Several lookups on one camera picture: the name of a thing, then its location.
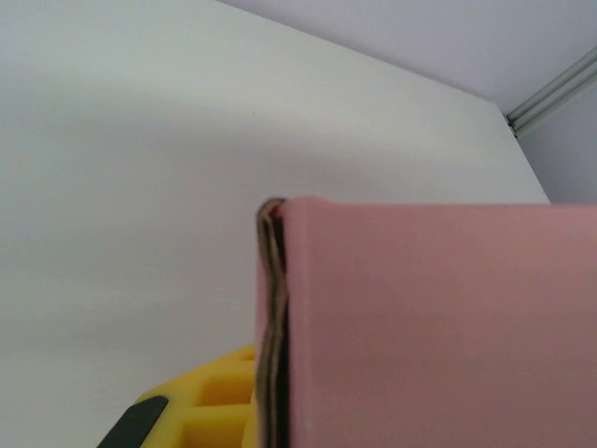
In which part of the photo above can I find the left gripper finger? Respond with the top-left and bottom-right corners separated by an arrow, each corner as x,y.
95,343 -> 258,448

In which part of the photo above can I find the pink paper box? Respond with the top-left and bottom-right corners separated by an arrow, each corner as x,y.
255,195 -> 597,448

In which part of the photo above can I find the aluminium frame post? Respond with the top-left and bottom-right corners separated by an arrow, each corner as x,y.
506,46 -> 597,137

